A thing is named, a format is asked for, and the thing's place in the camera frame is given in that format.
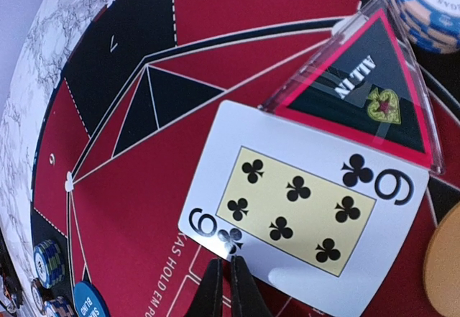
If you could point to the blue orange chip stack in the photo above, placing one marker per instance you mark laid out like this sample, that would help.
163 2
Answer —
438 19
59 307

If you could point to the blue small blind button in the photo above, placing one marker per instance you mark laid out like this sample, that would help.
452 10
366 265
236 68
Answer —
88 301

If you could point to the orange big blind button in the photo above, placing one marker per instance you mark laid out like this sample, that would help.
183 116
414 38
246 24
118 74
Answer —
441 266

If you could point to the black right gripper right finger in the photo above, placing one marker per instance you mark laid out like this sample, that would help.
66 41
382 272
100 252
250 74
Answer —
246 300

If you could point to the black triangular all-in marker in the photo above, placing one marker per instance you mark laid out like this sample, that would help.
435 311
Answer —
365 85

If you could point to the round red black poker mat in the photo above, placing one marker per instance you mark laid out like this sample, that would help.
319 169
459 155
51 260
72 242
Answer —
126 124

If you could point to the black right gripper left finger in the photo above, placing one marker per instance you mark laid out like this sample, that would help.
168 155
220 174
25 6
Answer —
207 300

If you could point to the six of clubs card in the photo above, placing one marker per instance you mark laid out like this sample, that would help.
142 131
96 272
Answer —
320 218

